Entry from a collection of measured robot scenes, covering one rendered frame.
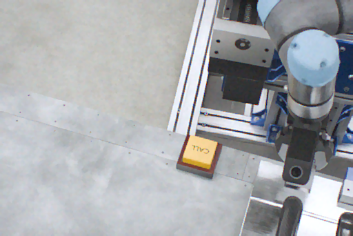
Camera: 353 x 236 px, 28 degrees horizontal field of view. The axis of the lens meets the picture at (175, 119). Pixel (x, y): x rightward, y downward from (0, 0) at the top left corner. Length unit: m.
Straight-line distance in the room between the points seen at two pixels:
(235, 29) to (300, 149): 0.38
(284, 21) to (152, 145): 0.51
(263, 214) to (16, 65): 1.57
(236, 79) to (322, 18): 0.52
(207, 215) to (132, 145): 0.23
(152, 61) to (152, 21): 0.21
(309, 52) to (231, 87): 0.62
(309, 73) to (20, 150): 0.70
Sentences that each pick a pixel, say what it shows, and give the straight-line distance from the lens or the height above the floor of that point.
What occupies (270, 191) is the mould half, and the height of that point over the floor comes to 0.89.
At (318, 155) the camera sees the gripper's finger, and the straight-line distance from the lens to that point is 1.31.
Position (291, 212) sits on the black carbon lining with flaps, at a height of 0.88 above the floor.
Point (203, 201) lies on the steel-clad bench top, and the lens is 1.46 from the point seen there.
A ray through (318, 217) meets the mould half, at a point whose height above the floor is 0.89.
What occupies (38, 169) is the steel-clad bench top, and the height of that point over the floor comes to 0.80.
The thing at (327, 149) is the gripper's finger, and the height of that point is 1.04.
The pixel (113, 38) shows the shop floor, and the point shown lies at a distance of 2.79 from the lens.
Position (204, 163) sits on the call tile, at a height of 0.84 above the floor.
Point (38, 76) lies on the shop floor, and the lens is 2.69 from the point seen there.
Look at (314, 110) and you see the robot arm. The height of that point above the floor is 1.17.
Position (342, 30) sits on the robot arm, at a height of 1.24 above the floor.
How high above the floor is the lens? 2.07
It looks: 54 degrees down
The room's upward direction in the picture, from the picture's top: 6 degrees clockwise
